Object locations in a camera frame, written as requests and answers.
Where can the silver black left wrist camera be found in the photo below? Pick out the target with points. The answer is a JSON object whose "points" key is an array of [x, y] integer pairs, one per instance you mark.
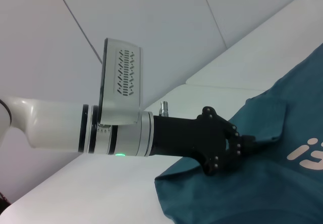
{"points": [[121, 82]]}

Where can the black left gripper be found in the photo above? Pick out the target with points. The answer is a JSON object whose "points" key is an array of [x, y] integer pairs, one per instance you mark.
{"points": [[181, 138]]}

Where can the teal shirt with FREE print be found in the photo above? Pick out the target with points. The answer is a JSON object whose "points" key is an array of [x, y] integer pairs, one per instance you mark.
{"points": [[252, 158]]}

